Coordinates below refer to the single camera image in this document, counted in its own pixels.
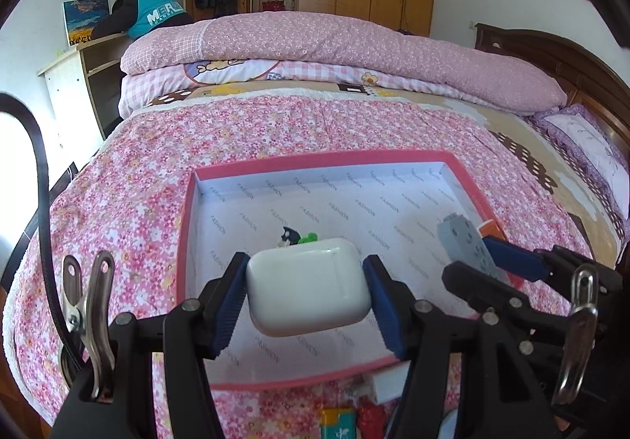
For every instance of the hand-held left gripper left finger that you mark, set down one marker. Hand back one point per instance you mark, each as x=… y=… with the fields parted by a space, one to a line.
x=231 y=306

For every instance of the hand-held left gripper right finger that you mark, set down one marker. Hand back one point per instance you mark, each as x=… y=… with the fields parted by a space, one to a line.
x=386 y=306

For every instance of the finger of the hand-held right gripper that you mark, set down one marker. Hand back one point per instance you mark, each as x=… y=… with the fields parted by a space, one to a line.
x=467 y=284
x=512 y=256

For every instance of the grey building block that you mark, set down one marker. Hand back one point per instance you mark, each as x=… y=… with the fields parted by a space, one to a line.
x=460 y=237

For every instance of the white charger plug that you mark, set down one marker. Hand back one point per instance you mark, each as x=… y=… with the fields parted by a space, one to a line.
x=389 y=382

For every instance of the white earbuds case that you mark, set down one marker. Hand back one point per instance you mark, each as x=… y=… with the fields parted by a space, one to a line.
x=307 y=286

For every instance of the pink-rimmed cardboard box lid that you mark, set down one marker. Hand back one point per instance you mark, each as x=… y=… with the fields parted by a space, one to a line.
x=344 y=203

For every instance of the green cartoon lighter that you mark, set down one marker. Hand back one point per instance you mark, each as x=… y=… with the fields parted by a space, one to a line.
x=337 y=425

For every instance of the small orange block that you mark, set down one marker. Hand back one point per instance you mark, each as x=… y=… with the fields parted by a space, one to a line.
x=492 y=228

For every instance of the metal spring clip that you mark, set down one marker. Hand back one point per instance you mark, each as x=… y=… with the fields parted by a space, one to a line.
x=581 y=316
x=93 y=316

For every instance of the black toy figure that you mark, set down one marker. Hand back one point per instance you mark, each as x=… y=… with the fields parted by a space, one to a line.
x=288 y=236

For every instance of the small red toy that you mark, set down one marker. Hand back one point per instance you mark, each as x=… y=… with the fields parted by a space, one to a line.
x=371 y=422

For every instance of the purple pillow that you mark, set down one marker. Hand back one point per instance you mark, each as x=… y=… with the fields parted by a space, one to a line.
x=585 y=143

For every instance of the dark wooden headboard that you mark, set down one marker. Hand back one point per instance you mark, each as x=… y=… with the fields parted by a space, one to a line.
x=556 y=52

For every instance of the pink checked cartoon blanket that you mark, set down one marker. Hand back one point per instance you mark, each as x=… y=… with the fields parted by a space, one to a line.
x=246 y=72

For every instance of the folded pink duvet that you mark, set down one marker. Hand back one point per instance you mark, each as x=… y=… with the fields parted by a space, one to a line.
x=344 y=40

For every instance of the light wooden desk shelf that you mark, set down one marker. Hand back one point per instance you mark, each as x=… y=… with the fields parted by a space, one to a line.
x=69 y=79

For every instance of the black and teal jacket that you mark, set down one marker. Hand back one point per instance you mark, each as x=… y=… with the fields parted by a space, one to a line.
x=157 y=13

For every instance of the red basket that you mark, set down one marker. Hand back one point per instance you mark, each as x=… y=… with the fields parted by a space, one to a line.
x=273 y=5

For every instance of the blue landscape painting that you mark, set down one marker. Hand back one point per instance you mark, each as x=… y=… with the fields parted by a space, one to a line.
x=86 y=20

